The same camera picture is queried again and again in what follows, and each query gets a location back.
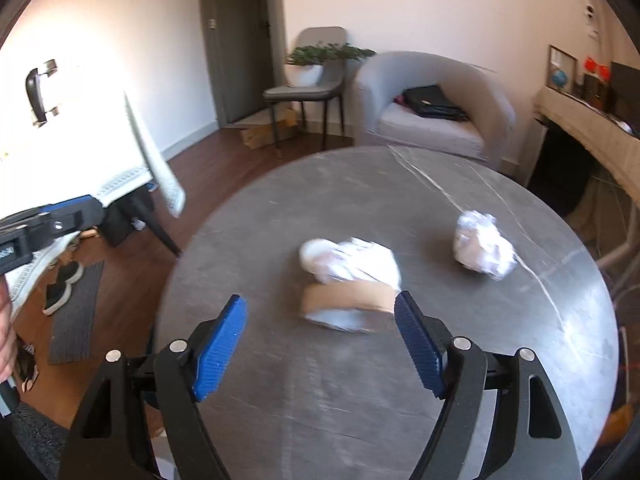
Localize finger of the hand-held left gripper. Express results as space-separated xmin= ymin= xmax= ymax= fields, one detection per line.
xmin=27 ymin=195 xmax=107 ymax=253

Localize person's left hand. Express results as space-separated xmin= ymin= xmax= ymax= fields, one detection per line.
xmin=0 ymin=282 xmax=19 ymax=386

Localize potted green plant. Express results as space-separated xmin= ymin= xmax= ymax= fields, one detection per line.
xmin=285 ymin=43 xmax=376 ymax=89

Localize table with white tablecloth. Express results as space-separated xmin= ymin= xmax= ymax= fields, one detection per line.
xmin=0 ymin=59 xmax=187 ymax=303

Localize black monitor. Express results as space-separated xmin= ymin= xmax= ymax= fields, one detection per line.
xmin=609 ymin=61 xmax=640 ymax=127

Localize round grey marble table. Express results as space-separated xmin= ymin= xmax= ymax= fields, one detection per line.
xmin=152 ymin=146 xmax=622 ymax=480

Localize dark brown speaker box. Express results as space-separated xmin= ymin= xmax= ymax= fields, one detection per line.
xmin=582 ymin=72 xmax=611 ymax=106

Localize small red flags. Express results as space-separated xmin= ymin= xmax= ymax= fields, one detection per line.
xmin=584 ymin=54 xmax=612 ymax=79

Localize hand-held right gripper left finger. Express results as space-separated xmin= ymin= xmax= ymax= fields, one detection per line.
xmin=57 ymin=294 xmax=248 ymax=480

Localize black storage box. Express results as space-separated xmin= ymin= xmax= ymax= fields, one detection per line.
xmin=102 ymin=199 xmax=144 ymax=249

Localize grey armchair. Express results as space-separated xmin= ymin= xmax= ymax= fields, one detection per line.
xmin=352 ymin=51 xmax=517 ymax=172

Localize desk with beige cloth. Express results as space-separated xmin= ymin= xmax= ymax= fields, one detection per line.
xmin=532 ymin=85 xmax=640 ymax=202

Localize grey striped door mat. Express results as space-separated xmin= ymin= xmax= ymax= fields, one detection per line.
xmin=48 ymin=259 xmax=105 ymax=366

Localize grey door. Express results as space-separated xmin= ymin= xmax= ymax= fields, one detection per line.
xmin=198 ymin=0 xmax=277 ymax=129

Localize black and white shoe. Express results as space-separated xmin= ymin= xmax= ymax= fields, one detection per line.
xmin=42 ymin=282 xmax=74 ymax=316
xmin=57 ymin=259 xmax=85 ymax=286

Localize black bag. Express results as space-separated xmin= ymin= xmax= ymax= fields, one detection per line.
xmin=402 ymin=84 xmax=469 ymax=122

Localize brown tape roll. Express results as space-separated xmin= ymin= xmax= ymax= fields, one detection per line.
xmin=301 ymin=282 xmax=396 ymax=334

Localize grey dining chair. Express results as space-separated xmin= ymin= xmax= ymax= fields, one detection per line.
xmin=263 ymin=26 xmax=347 ymax=159

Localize white paper ball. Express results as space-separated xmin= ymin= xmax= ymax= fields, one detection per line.
xmin=452 ymin=209 xmax=516 ymax=281

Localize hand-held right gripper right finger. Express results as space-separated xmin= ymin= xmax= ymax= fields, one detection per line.
xmin=394 ymin=290 xmax=583 ymax=480

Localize flat cardboard box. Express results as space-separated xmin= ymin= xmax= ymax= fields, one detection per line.
xmin=239 ymin=107 xmax=299 ymax=150

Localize white plastic bag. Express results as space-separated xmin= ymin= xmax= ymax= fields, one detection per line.
xmin=298 ymin=237 xmax=404 ymax=295

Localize wooden picture frame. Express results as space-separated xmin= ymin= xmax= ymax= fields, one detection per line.
xmin=547 ymin=44 xmax=579 ymax=96

